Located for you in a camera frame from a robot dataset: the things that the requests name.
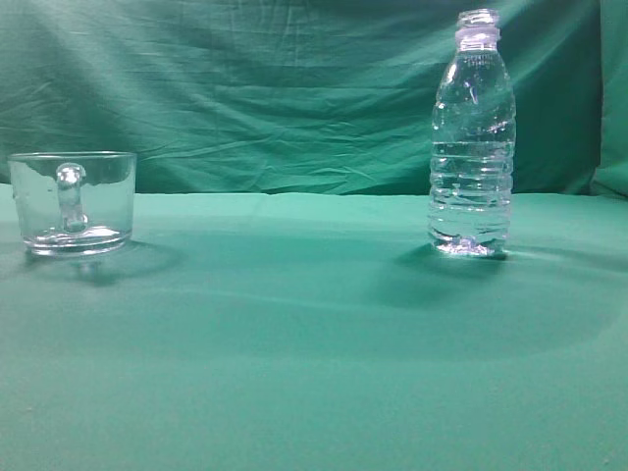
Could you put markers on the clear plastic water bottle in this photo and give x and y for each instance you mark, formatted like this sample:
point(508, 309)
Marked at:
point(473, 143)

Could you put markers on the green table cloth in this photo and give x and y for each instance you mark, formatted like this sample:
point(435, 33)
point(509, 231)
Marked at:
point(315, 332)

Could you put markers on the green backdrop cloth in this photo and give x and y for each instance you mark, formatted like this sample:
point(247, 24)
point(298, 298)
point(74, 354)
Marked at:
point(330, 97)

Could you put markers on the clear glass mug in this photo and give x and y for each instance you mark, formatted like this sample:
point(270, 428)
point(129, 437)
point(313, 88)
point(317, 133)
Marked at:
point(73, 203)

